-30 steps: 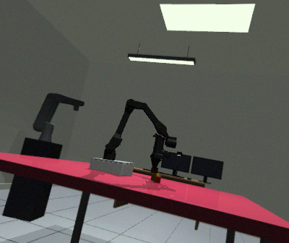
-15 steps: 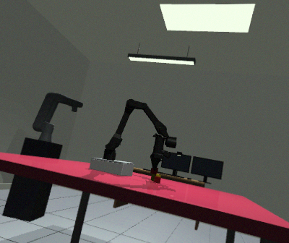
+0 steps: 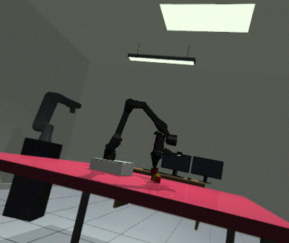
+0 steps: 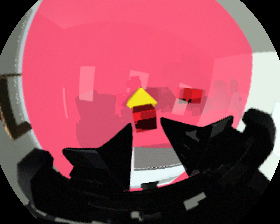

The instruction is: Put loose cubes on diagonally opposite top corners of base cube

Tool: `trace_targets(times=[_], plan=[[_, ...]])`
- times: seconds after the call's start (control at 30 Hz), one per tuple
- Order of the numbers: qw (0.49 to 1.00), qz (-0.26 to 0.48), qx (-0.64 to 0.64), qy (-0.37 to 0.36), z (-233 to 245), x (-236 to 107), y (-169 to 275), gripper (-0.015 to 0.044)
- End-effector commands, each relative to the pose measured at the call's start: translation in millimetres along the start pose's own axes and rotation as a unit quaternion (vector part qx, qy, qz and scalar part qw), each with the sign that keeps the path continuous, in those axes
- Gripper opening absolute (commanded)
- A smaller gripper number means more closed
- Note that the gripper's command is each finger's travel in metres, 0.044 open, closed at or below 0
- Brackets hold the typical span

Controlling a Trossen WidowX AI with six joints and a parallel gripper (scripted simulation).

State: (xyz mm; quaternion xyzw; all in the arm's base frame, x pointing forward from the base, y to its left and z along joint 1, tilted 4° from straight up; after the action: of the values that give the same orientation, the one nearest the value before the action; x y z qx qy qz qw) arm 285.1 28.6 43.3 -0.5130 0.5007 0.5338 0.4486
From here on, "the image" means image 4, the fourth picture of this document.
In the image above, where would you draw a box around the yellow cube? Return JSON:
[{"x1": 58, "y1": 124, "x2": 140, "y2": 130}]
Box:
[{"x1": 127, "y1": 87, "x2": 157, "y2": 109}]

